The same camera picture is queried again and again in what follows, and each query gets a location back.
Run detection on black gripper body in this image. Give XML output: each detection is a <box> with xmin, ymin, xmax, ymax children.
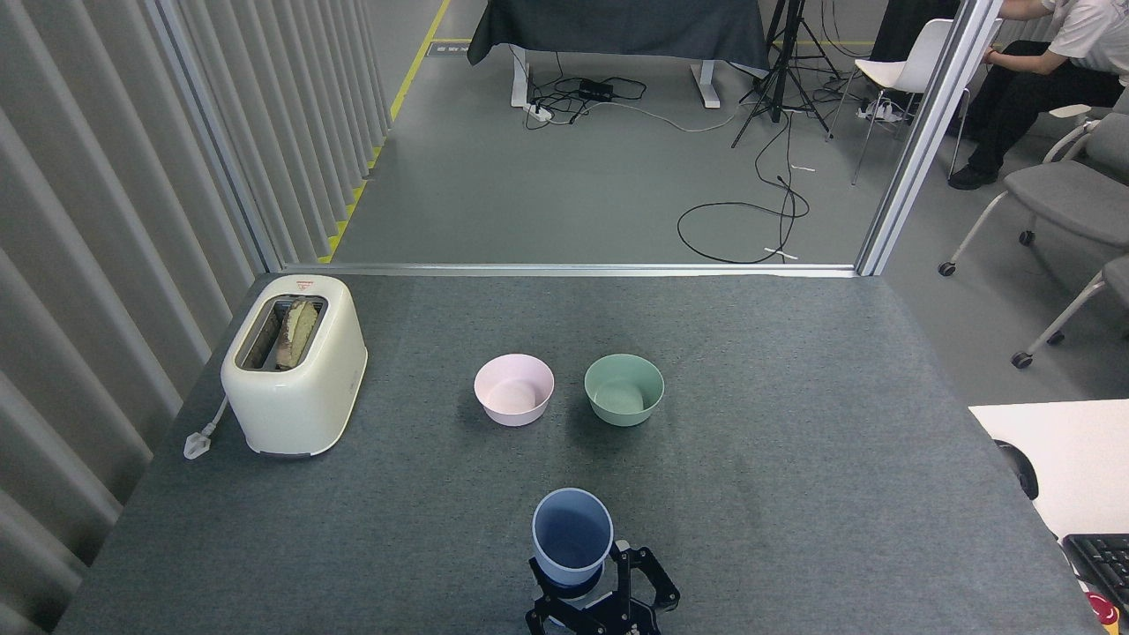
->
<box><xmin>573</xmin><ymin>614</ymin><xmax>663</xmax><ymax>635</ymax></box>

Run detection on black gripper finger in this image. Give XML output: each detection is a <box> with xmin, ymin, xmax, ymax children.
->
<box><xmin>526</xmin><ymin>596</ymin><xmax>583</xmax><ymax>635</ymax></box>
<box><xmin>612</xmin><ymin>539</ymin><xmax>681</xmax><ymax>620</ymax></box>

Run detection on blue cup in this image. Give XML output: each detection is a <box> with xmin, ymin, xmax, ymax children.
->
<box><xmin>540</xmin><ymin>579</ymin><xmax>610</xmax><ymax>612</ymax></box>
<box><xmin>531</xmin><ymin>488</ymin><xmax>615</xmax><ymax>590</ymax></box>

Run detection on green bowl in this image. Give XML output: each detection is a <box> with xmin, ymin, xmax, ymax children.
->
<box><xmin>584</xmin><ymin>354</ymin><xmax>665</xmax><ymax>428</ymax></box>

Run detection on pink bowl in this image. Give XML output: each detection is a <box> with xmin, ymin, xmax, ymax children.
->
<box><xmin>474</xmin><ymin>354</ymin><xmax>556</xmax><ymax>428</ymax></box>

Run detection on cream white toaster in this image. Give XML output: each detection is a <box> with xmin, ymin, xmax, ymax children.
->
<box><xmin>221</xmin><ymin>274</ymin><xmax>369</xmax><ymax>459</ymax></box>

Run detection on toasted bread slice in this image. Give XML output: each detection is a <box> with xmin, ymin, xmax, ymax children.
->
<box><xmin>274</xmin><ymin>298</ymin><xmax>320</xmax><ymax>370</ymax></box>

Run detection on black computer mouse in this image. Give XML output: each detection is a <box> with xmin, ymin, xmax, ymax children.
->
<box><xmin>995</xmin><ymin>439</ymin><xmax>1040</xmax><ymax>502</ymax></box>

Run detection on white desk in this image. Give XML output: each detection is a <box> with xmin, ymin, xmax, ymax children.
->
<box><xmin>968</xmin><ymin>400</ymin><xmax>1129</xmax><ymax>541</ymax></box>

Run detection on black keyboard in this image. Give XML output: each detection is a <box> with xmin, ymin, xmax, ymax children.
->
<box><xmin>1062</xmin><ymin>533</ymin><xmax>1129</xmax><ymax>615</ymax></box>

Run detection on black tripod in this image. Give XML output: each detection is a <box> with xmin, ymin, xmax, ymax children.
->
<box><xmin>731</xmin><ymin>0</ymin><xmax>844</xmax><ymax>149</ymax></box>

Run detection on dark cloth covered table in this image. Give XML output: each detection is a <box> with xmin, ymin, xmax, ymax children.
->
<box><xmin>467</xmin><ymin>0</ymin><xmax>771</xmax><ymax>109</ymax></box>

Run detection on grey wheeled chair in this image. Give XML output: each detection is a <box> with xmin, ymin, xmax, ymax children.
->
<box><xmin>938</xmin><ymin>104</ymin><xmax>1129</xmax><ymax>278</ymax></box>
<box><xmin>1012</xmin><ymin>256</ymin><xmax>1129</xmax><ymax>370</ymax></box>

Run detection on white chair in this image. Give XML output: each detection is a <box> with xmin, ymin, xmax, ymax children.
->
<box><xmin>826</xmin><ymin>18</ymin><xmax>1004</xmax><ymax>186</ymax></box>

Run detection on person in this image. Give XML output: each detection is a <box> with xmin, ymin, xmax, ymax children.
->
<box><xmin>948</xmin><ymin>0</ymin><xmax>1129</xmax><ymax>191</ymax></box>

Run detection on silver frame rail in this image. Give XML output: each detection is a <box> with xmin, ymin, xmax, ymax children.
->
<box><xmin>280</xmin><ymin>262</ymin><xmax>861</xmax><ymax>280</ymax></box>

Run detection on black looped floor cable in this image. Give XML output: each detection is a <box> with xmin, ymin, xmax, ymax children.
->
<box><xmin>677</xmin><ymin>110</ymin><xmax>811</xmax><ymax>265</ymax></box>

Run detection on white toaster plug cable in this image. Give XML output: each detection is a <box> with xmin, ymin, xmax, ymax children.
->
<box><xmin>183</xmin><ymin>396</ymin><xmax>232</xmax><ymax>461</ymax></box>

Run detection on black tangled cables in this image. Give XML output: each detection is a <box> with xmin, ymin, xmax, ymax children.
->
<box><xmin>524</xmin><ymin>51</ymin><xmax>649</xmax><ymax>131</ymax></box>

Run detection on silver frame post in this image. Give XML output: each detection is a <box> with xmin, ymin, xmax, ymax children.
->
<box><xmin>146</xmin><ymin>0</ymin><xmax>284</xmax><ymax>274</ymax></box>
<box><xmin>856</xmin><ymin>0</ymin><xmax>1006</xmax><ymax>277</ymax></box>

